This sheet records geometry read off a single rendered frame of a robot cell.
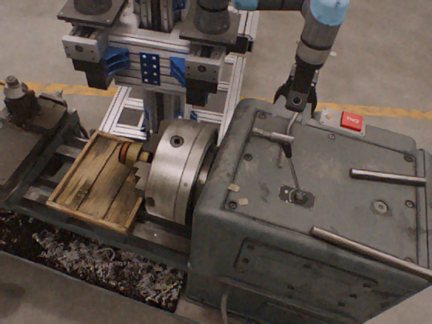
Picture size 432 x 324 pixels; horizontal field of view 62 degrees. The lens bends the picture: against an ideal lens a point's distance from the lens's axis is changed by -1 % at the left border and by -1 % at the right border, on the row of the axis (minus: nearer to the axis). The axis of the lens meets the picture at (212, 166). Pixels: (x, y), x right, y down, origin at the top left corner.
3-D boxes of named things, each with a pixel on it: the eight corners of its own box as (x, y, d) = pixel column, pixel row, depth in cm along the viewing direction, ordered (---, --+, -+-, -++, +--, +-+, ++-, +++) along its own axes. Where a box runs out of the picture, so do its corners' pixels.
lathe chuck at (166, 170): (207, 159, 135) (210, 103, 107) (176, 236, 119) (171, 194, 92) (183, 151, 136) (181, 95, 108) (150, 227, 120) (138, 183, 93)
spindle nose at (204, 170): (220, 168, 127) (224, 133, 109) (200, 222, 117) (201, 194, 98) (211, 166, 127) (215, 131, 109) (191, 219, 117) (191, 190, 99)
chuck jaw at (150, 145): (178, 156, 116) (187, 120, 112) (174, 160, 111) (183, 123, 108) (146, 146, 117) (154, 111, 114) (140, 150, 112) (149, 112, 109)
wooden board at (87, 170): (167, 156, 143) (167, 150, 140) (127, 236, 122) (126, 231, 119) (98, 135, 146) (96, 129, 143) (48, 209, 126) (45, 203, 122)
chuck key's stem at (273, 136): (251, 136, 101) (291, 146, 100) (251, 130, 99) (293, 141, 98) (252, 130, 102) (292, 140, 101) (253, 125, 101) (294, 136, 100)
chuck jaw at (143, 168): (170, 169, 110) (155, 197, 102) (170, 180, 114) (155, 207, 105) (137, 158, 111) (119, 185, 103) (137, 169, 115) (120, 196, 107)
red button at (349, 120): (360, 120, 109) (362, 115, 108) (359, 134, 106) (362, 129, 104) (340, 114, 110) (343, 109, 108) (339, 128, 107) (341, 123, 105)
